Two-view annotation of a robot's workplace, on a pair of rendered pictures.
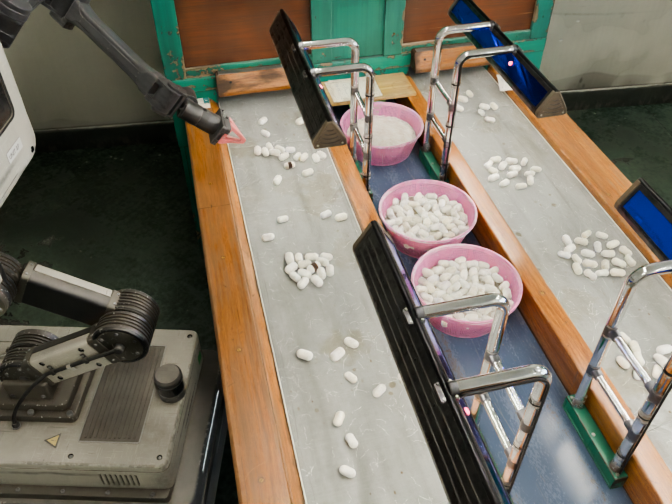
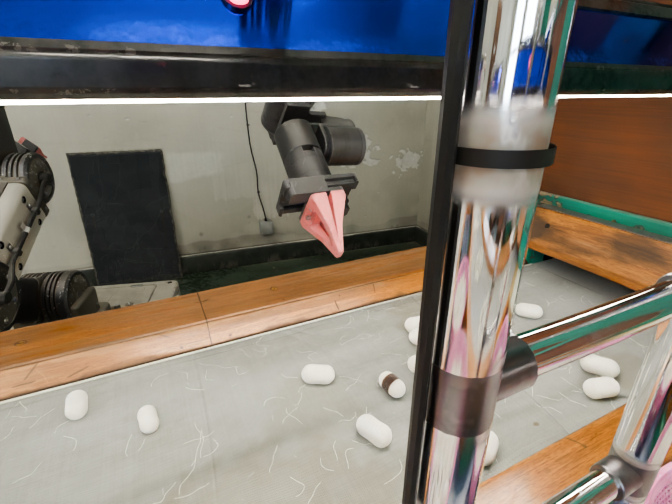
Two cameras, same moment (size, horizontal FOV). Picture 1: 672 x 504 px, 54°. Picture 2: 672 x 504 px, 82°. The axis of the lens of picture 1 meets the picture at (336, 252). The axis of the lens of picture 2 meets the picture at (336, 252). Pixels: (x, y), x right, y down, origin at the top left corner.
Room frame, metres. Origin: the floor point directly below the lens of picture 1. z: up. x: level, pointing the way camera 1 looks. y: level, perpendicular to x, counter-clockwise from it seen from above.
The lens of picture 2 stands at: (1.48, -0.17, 1.04)
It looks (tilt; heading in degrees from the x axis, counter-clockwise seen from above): 23 degrees down; 78
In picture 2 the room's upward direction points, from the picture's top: straight up
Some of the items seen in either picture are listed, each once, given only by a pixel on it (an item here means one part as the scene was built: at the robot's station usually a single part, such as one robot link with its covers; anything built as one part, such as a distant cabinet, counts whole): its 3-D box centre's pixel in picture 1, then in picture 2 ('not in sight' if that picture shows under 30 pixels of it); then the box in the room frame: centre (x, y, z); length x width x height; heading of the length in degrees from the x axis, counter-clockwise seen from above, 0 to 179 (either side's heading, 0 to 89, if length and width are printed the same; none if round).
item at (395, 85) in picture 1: (363, 89); not in sight; (2.02, -0.09, 0.77); 0.33 x 0.15 x 0.01; 104
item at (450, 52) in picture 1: (453, 56); not in sight; (2.16, -0.41, 0.83); 0.30 x 0.06 x 0.07; 104
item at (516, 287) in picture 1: (464, 294); not in sight; (1.11, -0.32, 0.72); 0.27 x 0.27 x 0.10
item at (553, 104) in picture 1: (501, 47); not in sight; (1.71, -0.46, 1.08); 0.62 x 0.08 x 0.07; 14
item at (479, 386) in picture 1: (460, 416); not in sight; (0.65, -0.22, 0.90); 0.20 x 0.19 x 0.45; 14
